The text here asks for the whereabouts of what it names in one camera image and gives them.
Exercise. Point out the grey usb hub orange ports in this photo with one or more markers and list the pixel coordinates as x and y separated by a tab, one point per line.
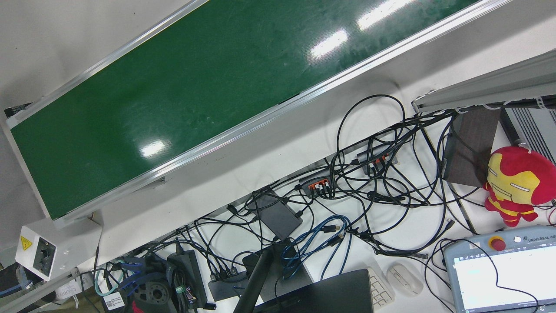
319	180
377	155

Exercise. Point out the black rectangular power adapter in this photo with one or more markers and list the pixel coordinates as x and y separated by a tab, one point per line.
276	213

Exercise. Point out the green conveyor belt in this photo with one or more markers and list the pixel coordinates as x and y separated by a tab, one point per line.
186	100

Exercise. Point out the black docking hub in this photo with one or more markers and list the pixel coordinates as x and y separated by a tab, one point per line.
226	284

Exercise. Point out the black laptop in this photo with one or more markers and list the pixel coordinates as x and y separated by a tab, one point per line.
325	293

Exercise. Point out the black power brick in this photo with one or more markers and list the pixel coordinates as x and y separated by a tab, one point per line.
186	271

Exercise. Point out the white keyboard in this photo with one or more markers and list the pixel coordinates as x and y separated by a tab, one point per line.
381	289

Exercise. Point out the white computer mouse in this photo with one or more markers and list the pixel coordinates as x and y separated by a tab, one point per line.
404	280

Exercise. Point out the dark brown box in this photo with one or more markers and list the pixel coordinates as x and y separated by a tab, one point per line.
471	148

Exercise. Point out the grey aluminium profile beam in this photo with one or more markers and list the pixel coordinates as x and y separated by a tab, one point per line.
486	84

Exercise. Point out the red yellow plush toy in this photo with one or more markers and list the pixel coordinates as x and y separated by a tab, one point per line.
517	182

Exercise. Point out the white conveyor control box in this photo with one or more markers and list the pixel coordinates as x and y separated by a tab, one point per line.
52	245

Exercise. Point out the grey robot teach pendant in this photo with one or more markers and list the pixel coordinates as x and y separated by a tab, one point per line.
499	269

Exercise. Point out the grey ribbed metal case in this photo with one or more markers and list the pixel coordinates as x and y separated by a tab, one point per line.
532	128

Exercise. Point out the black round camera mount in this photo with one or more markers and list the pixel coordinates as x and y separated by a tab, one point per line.
152	293

